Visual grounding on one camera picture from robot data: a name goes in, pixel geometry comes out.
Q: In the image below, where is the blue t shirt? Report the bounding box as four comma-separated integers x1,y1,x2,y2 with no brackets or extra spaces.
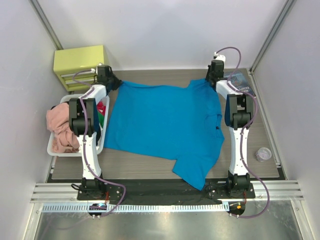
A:
104,79,224,190

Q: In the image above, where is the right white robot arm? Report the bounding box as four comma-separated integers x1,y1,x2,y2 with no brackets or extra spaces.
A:
205,54,256,199

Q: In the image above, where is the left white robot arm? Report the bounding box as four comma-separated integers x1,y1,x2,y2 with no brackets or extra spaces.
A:
68,64,126,195

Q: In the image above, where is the blue paperback book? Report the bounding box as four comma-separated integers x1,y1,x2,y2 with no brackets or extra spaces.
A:
230,71,256,97

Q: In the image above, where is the magenta garment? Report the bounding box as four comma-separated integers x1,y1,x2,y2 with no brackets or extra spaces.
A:
96,101,106,115

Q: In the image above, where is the yellow green drawer cabinet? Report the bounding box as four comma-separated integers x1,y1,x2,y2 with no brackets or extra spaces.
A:
53,45,110,92

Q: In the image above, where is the black garment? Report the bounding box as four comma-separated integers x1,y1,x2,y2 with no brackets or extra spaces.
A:
51,100,103,146

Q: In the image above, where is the white laundry basket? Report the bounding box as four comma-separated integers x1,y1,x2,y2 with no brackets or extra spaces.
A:
47,94,110,157

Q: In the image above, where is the pink garment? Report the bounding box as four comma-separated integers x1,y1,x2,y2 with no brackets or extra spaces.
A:
46,102,80,154

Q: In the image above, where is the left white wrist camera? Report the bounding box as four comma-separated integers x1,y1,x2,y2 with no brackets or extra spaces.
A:
90,63,103,74

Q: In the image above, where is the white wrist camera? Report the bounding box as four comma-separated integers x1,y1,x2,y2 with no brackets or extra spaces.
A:
213,52,226,62
90,63,103,74

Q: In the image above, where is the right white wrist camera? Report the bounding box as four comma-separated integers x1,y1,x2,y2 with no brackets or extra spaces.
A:
213,52,226,62

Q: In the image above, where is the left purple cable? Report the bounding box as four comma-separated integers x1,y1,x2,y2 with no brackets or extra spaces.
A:
71,70,130,225

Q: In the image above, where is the purple cable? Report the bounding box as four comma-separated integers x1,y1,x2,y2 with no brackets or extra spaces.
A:
216,46,270,220
71,70,130,225

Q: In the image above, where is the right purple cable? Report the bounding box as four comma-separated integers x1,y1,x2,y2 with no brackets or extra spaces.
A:
216,46,270,220

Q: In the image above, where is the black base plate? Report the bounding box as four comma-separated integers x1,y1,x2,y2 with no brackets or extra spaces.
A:
71,178,256,203

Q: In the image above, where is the slotted cable duct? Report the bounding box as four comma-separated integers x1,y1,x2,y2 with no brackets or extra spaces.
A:
42,202,230,214

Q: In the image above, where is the aluminium frame rail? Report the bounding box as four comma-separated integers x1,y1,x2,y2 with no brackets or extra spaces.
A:
30,180,304,206

